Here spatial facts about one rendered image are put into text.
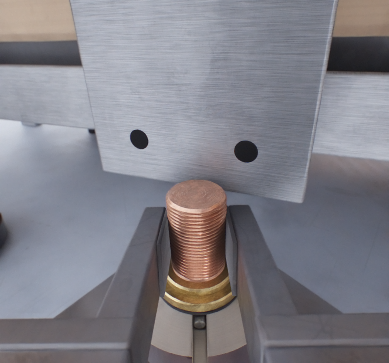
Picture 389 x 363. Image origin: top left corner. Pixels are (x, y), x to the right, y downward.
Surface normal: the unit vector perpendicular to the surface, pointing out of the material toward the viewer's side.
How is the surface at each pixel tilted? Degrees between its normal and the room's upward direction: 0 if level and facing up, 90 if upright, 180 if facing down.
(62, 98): 90
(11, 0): 90
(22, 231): 180
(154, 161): 90
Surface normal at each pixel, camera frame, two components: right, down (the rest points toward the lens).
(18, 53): -0.35, 0.44
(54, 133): -0.03, -0.89
